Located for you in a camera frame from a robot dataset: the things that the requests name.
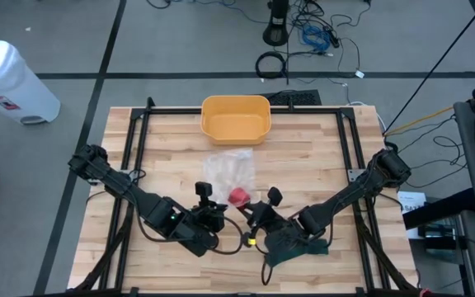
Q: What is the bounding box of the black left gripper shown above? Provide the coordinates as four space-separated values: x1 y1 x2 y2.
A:
190 201 231 234

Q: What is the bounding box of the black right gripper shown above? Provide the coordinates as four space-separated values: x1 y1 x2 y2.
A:
237 200 304 248

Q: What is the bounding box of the red elastic bandage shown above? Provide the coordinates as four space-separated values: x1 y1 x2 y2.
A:
228 187 252 208

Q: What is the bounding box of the clear plastic zip bag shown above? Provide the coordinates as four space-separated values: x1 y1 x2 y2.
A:
202 148 257 205

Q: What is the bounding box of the dark green elastic bandage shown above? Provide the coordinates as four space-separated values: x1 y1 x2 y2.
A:
264 237 330 268

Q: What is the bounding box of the yellow plastic basket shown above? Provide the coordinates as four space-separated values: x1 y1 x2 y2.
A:
200 95 272 146

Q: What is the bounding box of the grey metal mounting plate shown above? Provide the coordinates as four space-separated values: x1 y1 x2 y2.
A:
346 167 366 182

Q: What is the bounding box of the black keyboard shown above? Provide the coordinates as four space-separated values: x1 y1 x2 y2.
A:
260 89 323 107

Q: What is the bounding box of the white printed box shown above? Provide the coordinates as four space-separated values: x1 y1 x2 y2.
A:
397 191 428 215

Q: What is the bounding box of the black stand base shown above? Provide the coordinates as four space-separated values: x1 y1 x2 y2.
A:
261 0 291 47

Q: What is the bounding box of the black flat bar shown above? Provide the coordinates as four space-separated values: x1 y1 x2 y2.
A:
402 187 475 230

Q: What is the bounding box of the black power adapter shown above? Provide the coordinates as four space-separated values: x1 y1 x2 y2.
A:
323 26 341 49

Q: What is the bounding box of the white trash bin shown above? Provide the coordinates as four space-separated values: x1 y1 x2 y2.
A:
0 39 62 125

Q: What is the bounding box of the thin black diagonal rod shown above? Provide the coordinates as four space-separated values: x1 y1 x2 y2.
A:
383 0 475 135

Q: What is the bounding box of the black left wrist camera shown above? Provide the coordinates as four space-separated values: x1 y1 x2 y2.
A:
195 181 214 207

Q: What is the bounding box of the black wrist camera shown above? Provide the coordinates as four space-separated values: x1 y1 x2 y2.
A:
195 181 214 207
266 186 285 207

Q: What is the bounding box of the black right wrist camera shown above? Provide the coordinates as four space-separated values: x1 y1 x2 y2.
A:
266 186 285 207

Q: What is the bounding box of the black coiled cable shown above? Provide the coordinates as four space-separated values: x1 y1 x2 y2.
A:
255 50 288 80

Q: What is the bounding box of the blue cable bundle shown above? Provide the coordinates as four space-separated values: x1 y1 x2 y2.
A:
301 24 332 54

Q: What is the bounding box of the yellow floor cable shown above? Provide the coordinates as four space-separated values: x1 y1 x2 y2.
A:
383 86 475 137

